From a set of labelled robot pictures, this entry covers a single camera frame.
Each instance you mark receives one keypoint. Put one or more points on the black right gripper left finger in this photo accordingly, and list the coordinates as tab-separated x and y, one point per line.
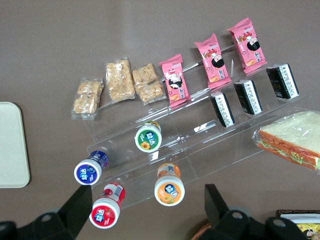
75	207

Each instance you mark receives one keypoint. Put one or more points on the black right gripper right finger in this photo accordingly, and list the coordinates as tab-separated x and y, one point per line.
215	205

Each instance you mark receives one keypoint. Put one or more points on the green gum bottle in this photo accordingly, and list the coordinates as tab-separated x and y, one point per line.
148	138

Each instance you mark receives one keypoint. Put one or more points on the red gum bottle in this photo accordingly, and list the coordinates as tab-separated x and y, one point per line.
105	215

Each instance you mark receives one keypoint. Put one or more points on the blue gum bottle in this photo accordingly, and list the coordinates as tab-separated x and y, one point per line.
87	172

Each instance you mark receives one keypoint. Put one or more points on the orange gum bottle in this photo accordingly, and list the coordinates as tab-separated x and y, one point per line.
169	192

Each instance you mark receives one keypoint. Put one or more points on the cream plastic tray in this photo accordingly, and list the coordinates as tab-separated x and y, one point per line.
12	145

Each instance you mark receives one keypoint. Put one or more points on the wicker snack basket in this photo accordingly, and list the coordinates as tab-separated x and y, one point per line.
200	235

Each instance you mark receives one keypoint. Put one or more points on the clear acrylic tiered stand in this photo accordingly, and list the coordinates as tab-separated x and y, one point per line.
212	155

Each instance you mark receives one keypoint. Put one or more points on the white rectangular snack bin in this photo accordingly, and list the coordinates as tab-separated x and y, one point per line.
290	217

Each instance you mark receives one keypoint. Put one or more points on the small black snack box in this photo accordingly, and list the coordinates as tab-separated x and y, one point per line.
222	110
282	81
247	97

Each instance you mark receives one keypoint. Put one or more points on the yellow snack packet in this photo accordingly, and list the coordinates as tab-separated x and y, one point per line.
310	231

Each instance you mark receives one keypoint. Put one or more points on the plastic-wrapped triangle sandwich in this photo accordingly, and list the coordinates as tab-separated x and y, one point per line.
292	135

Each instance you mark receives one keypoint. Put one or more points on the clear-wrapped rice crispy bar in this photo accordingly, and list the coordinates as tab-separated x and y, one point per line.
86	100
148	85
120	80

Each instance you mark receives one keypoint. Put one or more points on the pink cartoon snack packet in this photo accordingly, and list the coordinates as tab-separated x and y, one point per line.
247	45
175	82
213	62

